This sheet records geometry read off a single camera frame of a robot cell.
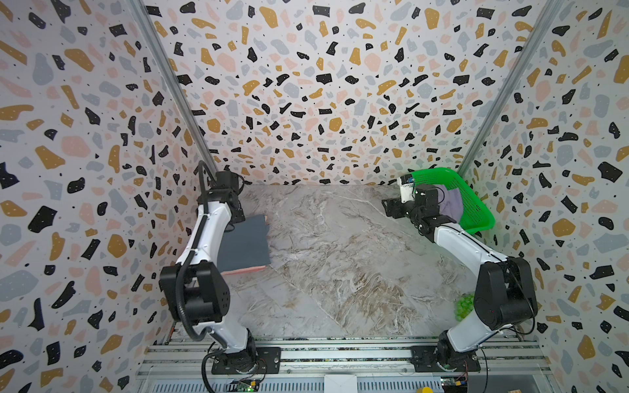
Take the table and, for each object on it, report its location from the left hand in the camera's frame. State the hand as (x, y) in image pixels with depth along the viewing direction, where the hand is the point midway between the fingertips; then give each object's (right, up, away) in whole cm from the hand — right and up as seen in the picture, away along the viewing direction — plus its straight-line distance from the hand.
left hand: (219, 214), depth 83 cm
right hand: (+59, +7, +6) cm, 60 cm away
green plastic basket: (+101, -3, +24) cm, 103 cm away
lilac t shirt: (+93, +5, +30) cm, 97 cm away
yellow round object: (+63, -46, -18) cm, 80 cm away
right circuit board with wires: (+74, -50, -11) cm, 90 cm away
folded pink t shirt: (+7, -21, +6) cm, 23 cm away
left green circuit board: (+13, -49, -12) cm, 52 cm away
